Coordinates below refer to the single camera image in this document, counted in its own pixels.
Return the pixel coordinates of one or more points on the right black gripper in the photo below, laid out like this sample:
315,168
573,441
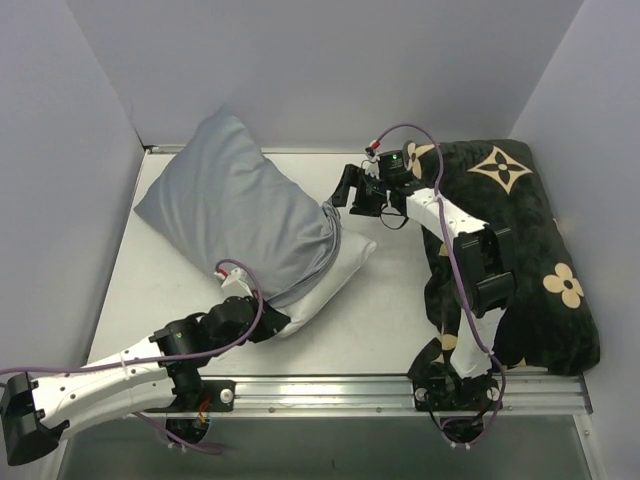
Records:
360,191

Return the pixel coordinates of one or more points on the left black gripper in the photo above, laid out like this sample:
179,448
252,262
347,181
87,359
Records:
273,319

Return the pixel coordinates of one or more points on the white pillow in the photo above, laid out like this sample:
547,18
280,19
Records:
354,251

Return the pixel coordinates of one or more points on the grey pillowcase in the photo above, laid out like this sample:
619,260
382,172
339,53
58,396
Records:
221,198

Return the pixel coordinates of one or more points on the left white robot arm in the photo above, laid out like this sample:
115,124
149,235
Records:
41,407

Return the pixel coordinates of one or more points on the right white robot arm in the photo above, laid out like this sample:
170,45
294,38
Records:
482,257

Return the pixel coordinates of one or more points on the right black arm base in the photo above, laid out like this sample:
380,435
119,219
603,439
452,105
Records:
437,388

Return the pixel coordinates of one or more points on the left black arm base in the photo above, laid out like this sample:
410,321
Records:
196,394

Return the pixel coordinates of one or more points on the black floral plush pillow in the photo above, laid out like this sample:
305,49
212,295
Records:
548,324

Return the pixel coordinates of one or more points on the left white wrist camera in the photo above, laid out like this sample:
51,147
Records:
234,283

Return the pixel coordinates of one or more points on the aluminium front rail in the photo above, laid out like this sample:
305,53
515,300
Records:
521,394

